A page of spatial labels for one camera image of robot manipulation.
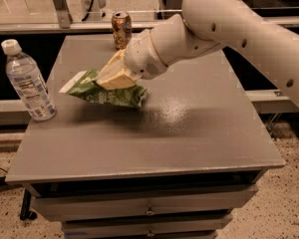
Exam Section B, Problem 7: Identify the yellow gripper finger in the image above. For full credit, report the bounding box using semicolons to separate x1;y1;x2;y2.
98;50;126;81
97;67;142;90

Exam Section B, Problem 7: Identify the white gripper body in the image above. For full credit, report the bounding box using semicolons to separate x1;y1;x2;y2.
124;30;167;80

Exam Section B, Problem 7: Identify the green jalapeno chip bag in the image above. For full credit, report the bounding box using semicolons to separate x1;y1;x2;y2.
59;70;148;109

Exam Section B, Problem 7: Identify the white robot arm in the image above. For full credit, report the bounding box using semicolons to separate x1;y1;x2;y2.
97;0;299;108

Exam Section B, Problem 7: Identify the clear plastic water bottle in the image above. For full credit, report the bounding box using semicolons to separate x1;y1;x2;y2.
1;39;56;121

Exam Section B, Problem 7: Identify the gold soda can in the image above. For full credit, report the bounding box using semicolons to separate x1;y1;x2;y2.
112;11;132;50

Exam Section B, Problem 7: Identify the grey drawer cabinet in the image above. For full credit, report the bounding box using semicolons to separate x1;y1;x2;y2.
7;35;284;239

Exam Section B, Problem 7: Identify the top grey drawer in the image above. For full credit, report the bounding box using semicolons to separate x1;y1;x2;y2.
32;184;258;221

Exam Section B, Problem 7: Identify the grey drawer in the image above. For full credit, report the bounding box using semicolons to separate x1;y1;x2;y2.
62;213;232;239
32;184;258;221

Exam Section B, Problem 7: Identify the black table leg with caster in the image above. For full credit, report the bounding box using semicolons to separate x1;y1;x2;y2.
19;189;37;221

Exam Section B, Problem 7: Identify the metal railing frame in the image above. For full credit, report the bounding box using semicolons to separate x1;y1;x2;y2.
0;0;299;35

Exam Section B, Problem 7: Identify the white machine base with cable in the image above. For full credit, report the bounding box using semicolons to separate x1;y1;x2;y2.
80;0;111;22

